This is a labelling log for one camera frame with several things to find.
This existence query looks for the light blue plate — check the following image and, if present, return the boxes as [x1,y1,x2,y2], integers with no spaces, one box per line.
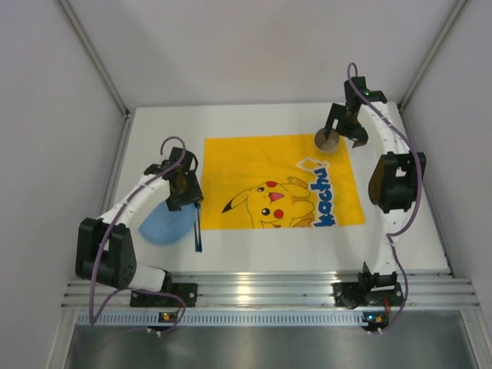
[138,201,195,246]

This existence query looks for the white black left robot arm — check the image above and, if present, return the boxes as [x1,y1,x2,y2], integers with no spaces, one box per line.
[75,147,204,292]

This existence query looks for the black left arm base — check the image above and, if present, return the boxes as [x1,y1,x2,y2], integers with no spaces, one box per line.
[130,283,198,308]

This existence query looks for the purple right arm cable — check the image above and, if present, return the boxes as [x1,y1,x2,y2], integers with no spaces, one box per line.
[347,62,420,332]

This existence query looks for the beige plastic cup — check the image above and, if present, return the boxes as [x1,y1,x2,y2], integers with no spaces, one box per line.
[314,128,340,153]

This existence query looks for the slotted grey cable duct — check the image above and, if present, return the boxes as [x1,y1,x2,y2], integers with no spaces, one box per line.
[76,310,390,327]

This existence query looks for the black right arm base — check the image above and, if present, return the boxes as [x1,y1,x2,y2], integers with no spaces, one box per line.
[332,262,404,309]

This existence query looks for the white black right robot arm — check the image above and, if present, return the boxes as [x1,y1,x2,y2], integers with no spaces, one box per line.
[315,76,427,274]

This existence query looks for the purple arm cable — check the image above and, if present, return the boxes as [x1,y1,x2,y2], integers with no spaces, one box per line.
[347,62,420,332]
[88,136,189,334]

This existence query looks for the aluminium frame rail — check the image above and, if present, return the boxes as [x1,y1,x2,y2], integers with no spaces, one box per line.
[61,271,480,308]

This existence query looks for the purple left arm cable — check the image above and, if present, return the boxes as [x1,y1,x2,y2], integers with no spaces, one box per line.
[88,136,189,334]

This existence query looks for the yellow Pikachu cloth placemat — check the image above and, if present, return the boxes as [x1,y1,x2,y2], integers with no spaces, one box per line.
[201,135,365,230]

